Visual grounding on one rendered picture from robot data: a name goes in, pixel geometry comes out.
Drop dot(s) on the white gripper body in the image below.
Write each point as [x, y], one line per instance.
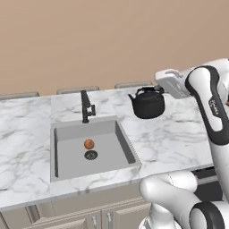
[173, 82]

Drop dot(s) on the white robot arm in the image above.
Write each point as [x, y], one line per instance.
[182, 196]

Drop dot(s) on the black kettle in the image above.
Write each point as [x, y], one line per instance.
[148, 104]

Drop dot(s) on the black sink drain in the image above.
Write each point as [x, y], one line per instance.
[91, 155]

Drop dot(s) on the grey sink basin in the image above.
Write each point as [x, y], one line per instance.
[89, 168]

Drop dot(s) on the beige cabinet door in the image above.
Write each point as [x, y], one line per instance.
[128, 217]
[65, 223]

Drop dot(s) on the grey stool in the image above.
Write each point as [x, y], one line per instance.
[18, 95]
[77, 89]
[132, 84]

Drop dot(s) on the black tap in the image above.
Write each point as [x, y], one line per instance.
[86, 104]

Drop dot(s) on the orange round fruit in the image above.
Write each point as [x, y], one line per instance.
[89, 144]

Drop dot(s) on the black dishwasher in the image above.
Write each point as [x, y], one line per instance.
[208, 188]

